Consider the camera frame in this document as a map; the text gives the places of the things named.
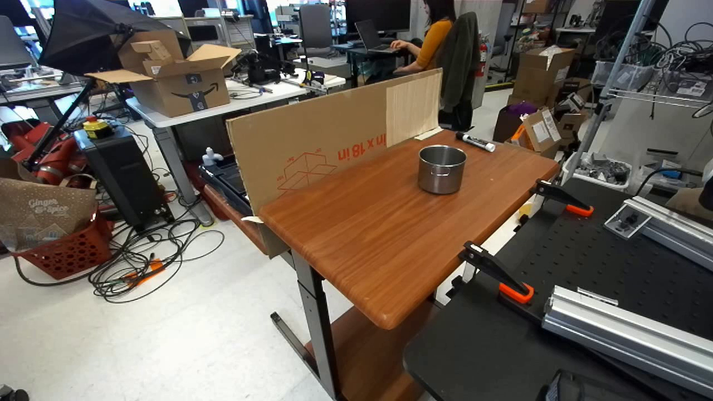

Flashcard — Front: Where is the black and white marker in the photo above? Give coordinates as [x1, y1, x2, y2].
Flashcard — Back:
[456, 132, 500, 157]

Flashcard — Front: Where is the cardboard panel with red print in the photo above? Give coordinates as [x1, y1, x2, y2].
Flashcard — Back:
[225, 77, 390, 219]

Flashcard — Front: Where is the brown wooden side table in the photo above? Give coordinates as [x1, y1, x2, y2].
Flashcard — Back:
[199, 177, 289, 260]

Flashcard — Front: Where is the light plywood board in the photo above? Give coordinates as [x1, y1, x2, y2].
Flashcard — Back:
[384, 66, 445, 149]

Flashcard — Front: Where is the white desk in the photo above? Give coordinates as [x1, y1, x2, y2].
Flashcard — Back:
[123, 73, 315, 208]

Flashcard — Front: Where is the white spray bottle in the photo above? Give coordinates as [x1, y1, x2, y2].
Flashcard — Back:
[201, 144, 225, 169]

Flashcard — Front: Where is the brown wooden lower panel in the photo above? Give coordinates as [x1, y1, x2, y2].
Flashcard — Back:
[329, 299, 437, 401]

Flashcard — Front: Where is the office chair with dark jacket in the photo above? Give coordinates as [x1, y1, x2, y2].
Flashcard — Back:
[437, 8, 484, 133]

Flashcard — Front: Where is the grey mesh office chair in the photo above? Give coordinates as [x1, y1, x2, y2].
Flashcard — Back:
[296, 3, 341, 76]

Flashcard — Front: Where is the purple bag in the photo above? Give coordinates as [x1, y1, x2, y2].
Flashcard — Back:
[490, 100, 542, 144]

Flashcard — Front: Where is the person in yellow shirt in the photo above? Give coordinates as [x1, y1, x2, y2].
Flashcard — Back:
[387, 0, 456, 76]

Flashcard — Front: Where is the black computer monitor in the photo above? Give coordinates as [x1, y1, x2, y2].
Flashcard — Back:
[344, 0, 413, 36]

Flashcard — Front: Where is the small cardboard box with label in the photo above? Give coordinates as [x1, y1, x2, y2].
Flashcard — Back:
[511, 106, 563, 160]

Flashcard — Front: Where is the open cardboard box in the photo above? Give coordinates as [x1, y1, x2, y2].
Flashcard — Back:
[84, 27, 246, 121]

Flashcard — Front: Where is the orange power plug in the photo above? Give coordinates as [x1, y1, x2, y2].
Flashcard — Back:
[121, 255, 167, 288]

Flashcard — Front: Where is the large closed cardboard box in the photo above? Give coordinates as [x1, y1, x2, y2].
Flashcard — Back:
[511, 42, 579, 109]

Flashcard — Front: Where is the black computer tower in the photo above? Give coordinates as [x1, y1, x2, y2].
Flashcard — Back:
[74, 125, 172, 232]

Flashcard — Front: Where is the black perforated breadboard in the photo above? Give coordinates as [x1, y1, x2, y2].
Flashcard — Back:
[401, 177, 713, 401]

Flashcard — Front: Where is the yellow red emergency stop button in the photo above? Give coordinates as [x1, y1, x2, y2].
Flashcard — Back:
[81, 116, 119, 142]

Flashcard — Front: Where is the red plastic basket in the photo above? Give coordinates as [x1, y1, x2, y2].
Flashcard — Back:
[15, 214, 115, 284]

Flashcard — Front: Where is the grey diagonal metal pole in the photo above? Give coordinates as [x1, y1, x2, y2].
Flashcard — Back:
[577, 0, 660, 163]

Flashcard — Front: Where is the red machine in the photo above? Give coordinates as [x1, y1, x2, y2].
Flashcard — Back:
[3, 119, 86, 187]

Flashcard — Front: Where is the brown paper bag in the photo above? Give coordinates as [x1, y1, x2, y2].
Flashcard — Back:
[0, 177, 100, 255]

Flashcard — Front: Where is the black softbox light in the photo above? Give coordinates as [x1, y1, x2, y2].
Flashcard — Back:
[30, 0, 169, 169]

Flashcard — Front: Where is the cluttered equipment shelf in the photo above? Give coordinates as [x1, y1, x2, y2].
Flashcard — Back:
[587, 28, 713, 102]

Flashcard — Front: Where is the grey cluttered desk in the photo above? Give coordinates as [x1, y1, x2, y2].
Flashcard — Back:
[0, 63, 90, 106]

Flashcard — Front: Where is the black laptop screen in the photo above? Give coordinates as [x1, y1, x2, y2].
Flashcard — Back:
[0, 13, 35, 73]

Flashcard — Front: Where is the steel cup with handles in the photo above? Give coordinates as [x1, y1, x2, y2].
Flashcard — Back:
[416, 142, 468, 199]

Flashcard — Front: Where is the black clamp with orange handle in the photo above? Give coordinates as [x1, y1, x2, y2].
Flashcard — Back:
[533, 178, 597, 221]
[456, 241, 538, 310]

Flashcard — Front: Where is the black floor cable tangle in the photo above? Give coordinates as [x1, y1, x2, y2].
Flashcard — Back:
[10, 214, 229, 306]

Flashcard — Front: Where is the grey metal bracket plate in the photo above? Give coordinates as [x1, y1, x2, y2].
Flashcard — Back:
[601, 203, 656, 241]

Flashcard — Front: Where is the aluminium extrusion rail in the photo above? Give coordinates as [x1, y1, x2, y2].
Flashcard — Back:
[621, 193, 713, 275]
[540, 284, 713, 398]

